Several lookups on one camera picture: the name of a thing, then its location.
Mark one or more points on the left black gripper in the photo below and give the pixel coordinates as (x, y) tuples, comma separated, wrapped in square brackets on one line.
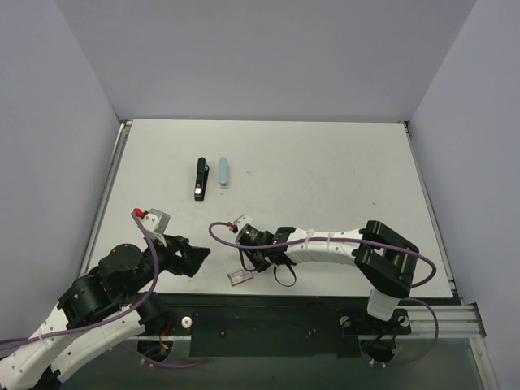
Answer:
[(179, 252)]

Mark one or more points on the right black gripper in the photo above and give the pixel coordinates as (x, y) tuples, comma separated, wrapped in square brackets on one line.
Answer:
[(257, 256)]

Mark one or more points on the staple box tray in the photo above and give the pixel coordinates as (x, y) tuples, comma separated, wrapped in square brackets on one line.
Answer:
[(239, 277)]

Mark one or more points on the black stapler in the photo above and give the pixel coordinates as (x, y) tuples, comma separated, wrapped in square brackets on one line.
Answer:
[(202, 175)]

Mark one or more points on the light blue stapler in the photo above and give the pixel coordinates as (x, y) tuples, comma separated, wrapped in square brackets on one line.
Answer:
[(223, 171)]

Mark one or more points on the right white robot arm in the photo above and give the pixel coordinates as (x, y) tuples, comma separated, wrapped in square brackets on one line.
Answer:
[(380, 254)]

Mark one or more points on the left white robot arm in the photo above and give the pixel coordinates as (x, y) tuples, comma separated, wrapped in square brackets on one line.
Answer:
[(98, 311)]

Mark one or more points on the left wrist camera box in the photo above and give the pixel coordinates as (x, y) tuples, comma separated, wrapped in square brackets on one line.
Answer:
[(154, 222)]

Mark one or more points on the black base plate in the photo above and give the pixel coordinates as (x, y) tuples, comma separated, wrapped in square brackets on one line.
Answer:
[(242, 326)]

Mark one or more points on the aluminium frame rail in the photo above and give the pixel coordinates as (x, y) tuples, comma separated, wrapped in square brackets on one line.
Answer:
[(455, 321)]

